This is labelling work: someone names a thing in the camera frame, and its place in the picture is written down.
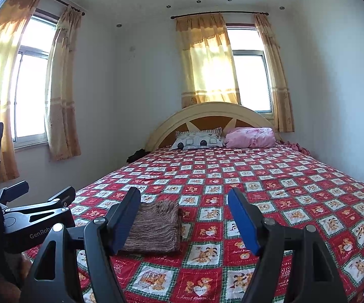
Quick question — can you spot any brown knitted sun sweater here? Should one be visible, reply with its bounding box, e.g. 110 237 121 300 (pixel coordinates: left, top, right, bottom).
122 200 182 253

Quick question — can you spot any side window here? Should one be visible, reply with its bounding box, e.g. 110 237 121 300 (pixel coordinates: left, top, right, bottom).
10 9 58 149

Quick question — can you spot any window behind bed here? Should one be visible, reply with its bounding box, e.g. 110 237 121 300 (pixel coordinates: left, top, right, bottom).
227 25 273 115

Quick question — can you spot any pink pillow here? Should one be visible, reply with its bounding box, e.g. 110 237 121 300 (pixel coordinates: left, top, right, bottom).
224 127 276 148

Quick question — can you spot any grey patterned pillow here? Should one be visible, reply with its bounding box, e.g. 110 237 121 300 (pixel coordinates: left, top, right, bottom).
170 127 224 150

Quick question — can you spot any cream arched wooden headboard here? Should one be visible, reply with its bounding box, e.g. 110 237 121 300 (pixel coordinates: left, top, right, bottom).
145 102 274 151

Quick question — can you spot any yellow curtain behind headboard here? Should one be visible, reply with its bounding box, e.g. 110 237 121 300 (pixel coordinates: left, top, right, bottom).
176 13 241 108

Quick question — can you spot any yellow curtain right of window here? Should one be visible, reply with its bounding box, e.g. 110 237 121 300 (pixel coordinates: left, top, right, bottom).
254 13 295 133

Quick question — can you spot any red checkered teddy bedspread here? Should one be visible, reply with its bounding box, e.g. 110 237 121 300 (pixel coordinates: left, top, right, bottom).
25 141 364 303

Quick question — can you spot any yellow side curtain far left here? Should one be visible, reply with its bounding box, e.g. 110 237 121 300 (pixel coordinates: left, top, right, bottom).
0 0 39 183

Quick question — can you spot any black item beside bed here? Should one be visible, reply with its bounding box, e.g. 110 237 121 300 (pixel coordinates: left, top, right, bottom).
126 148 150 163

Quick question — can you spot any yellow side window curtain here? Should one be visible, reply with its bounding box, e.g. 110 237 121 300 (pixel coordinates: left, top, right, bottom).
45 6 82 161

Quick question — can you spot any left hand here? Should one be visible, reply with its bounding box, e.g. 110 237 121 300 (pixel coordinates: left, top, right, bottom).
0 252 33 302

